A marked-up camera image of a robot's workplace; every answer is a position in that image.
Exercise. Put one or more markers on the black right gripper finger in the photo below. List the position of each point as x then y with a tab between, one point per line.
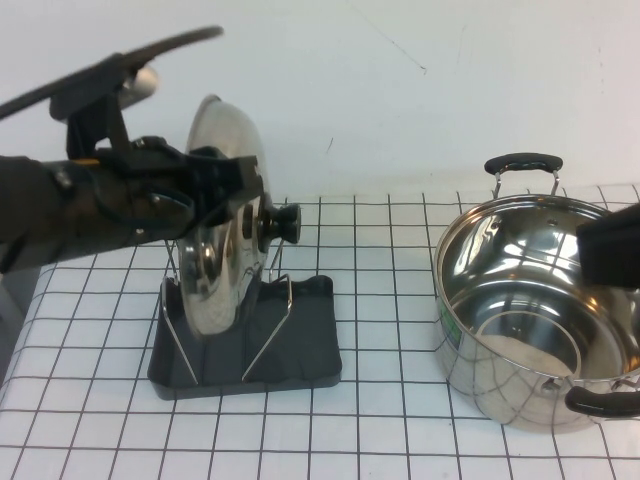
612	222
612	262

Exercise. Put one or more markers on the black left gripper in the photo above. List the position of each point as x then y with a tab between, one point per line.
145	200

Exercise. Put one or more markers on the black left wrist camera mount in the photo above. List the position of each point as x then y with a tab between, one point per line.
95	110

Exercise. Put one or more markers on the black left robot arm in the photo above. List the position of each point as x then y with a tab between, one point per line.
35	215

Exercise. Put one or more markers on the white grid-pattern tablecloth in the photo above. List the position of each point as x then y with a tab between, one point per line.
390	310

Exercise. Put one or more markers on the stainless steel pot lid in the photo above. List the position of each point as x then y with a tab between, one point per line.
220	300

